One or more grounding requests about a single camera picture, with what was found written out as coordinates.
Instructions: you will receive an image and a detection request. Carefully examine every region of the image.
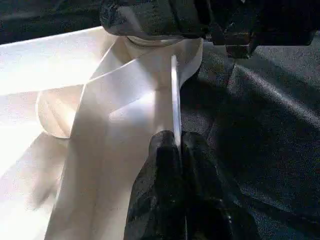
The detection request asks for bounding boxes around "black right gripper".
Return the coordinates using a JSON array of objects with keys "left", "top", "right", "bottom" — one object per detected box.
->
[{"left": 206, "top": 0, "right": 320, "bottom": 60}]

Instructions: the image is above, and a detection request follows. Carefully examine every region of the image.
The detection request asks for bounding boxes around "white plastic table leg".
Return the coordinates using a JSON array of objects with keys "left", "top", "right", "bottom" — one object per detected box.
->
[{"left": 125, "top": 35, "right": 187, "bottom": 49}]

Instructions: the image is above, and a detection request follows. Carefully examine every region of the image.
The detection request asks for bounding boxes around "white plastic table top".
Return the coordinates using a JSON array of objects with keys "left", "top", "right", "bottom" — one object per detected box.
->
[{"left": 0, "top": 26, "right": 204, "bottom": 240}]

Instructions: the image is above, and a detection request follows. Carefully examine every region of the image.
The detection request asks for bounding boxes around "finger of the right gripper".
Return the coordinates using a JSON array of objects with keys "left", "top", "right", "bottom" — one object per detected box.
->
[{"left": 99, "top": 0, "right": 212, "bottom": 42}]

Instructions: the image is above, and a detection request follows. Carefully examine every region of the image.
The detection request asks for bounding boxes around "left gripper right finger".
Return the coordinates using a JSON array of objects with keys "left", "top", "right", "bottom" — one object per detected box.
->
[{"left": 179, "top": 131, "right": 262, "bottom": 240}]

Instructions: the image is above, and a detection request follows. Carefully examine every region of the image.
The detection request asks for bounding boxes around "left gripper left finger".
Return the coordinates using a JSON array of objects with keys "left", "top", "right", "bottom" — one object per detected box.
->
[{"left": 123, "top": 130, "right": 187, "bottom": 240}]

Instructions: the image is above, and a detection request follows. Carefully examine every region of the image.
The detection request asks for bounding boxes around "black work mat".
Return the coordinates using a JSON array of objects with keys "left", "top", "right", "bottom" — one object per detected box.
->
[{"left": 0, "top": 0, "right": 320, "bottom": 240}]

